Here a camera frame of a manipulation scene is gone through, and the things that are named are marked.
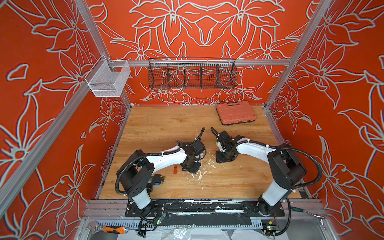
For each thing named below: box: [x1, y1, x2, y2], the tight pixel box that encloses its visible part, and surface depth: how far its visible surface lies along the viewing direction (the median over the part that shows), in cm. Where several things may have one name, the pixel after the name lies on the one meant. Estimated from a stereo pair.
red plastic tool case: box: [216, 100, 257, 126], surface depth 112 cm
